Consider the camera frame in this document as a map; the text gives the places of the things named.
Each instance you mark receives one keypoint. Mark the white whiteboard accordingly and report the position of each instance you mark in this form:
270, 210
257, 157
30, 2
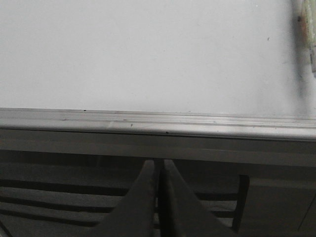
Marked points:
233, 57

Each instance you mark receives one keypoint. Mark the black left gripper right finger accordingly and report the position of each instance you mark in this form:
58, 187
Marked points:
182, 214

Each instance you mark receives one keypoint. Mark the white whiteboard marker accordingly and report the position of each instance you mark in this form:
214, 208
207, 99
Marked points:
305, 16

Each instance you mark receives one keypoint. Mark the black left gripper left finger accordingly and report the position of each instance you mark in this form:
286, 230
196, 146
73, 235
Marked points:
134, 214

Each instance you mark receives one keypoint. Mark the grey whiteboard tray rail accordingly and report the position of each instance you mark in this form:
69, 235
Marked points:
155, 123

